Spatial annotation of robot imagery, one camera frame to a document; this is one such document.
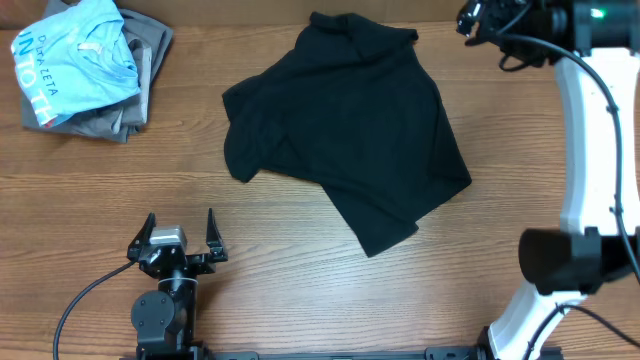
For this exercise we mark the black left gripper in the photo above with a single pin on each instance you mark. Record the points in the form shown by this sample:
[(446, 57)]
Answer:
[(206, 263)]

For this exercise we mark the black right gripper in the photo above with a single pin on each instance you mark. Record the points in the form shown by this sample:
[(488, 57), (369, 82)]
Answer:
[(480, 25)]

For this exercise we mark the black t-shirt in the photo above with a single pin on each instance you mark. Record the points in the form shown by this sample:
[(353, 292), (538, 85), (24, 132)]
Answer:
[(350, 108)]

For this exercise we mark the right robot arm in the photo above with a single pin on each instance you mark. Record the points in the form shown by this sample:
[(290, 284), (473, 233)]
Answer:
[(593, 47)]

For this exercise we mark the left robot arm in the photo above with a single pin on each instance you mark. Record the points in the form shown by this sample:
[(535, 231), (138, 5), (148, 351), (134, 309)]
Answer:
[(164, 318)]

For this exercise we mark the grey folded t-shirt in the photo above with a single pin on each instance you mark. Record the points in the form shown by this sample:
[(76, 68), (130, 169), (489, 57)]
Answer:
[(148, 41)]

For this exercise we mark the light blue folded t-shirt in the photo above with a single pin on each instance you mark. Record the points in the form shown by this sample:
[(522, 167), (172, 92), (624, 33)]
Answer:
[(74, 61)]

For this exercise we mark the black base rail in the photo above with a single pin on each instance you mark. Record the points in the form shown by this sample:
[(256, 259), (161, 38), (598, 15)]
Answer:
[(340, 355)]

